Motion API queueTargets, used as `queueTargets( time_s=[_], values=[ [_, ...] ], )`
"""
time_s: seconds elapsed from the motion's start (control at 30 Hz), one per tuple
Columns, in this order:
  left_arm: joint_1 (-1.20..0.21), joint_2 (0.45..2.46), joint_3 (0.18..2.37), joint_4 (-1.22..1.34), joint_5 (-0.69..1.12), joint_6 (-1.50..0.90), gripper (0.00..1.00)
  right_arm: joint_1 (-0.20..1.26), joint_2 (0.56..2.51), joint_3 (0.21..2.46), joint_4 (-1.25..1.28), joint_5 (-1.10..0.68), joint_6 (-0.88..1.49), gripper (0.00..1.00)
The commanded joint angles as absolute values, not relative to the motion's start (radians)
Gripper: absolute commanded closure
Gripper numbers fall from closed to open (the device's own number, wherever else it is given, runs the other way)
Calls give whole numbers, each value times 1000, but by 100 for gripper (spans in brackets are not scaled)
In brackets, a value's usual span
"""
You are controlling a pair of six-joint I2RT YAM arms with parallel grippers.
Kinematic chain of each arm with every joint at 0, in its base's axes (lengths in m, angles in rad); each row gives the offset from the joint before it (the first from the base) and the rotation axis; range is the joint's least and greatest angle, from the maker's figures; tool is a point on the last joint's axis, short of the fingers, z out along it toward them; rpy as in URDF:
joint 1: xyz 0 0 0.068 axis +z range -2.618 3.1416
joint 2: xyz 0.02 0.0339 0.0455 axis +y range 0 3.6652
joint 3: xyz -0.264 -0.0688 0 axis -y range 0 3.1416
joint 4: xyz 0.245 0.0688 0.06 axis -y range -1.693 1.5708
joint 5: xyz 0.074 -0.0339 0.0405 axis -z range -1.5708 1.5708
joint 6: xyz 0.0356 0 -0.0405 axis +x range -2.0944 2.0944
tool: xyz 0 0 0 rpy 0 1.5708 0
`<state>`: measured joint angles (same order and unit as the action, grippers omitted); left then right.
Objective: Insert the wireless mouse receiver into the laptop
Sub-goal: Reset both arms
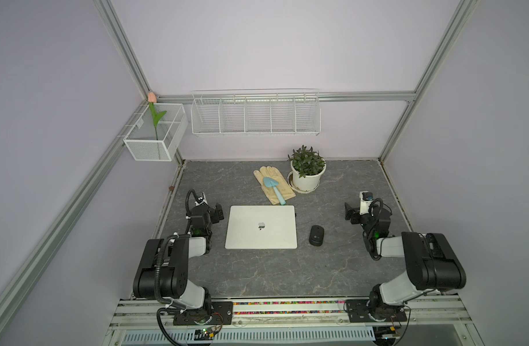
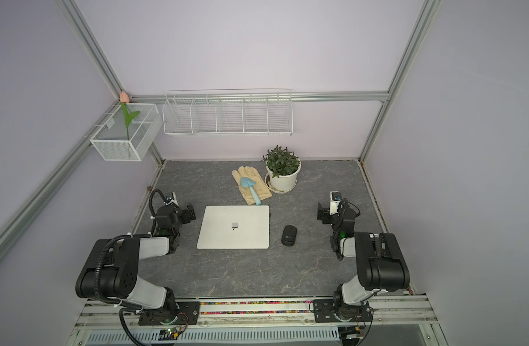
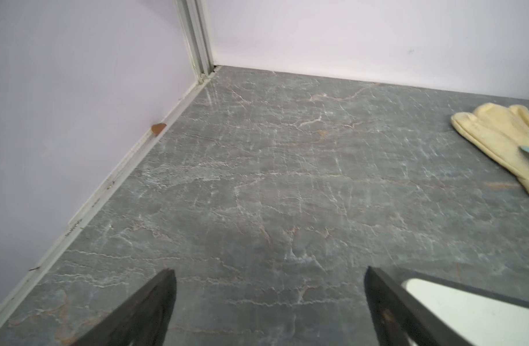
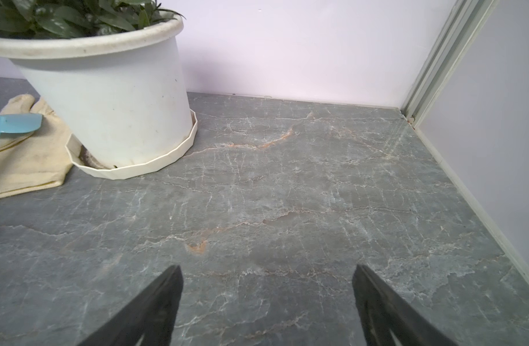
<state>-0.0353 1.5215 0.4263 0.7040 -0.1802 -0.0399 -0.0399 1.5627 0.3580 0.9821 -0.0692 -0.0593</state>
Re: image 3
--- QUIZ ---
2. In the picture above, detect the beige work glove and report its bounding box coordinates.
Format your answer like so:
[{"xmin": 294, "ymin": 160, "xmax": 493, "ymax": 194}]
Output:
[{"xmin": 451, "ymin": 103, "xmax": 529, "ymax": 194}]

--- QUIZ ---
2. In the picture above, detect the silver laptop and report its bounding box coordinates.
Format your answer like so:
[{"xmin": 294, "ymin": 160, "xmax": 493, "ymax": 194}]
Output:
[{"xmin": 399, "ymin": 269, "xmax": 529, "ymax": 345}]

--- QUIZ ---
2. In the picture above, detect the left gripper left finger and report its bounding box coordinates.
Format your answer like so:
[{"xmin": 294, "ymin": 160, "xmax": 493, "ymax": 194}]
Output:
[{"xmin": 73, "ymin": 269, "xmax": 177, "ymax": 345}]

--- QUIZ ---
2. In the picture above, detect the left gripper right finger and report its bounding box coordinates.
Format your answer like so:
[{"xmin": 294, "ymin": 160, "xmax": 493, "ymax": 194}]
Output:
[{"xmin": 364, "ymin": 267, "xmax": 470, "ymax": 345}]

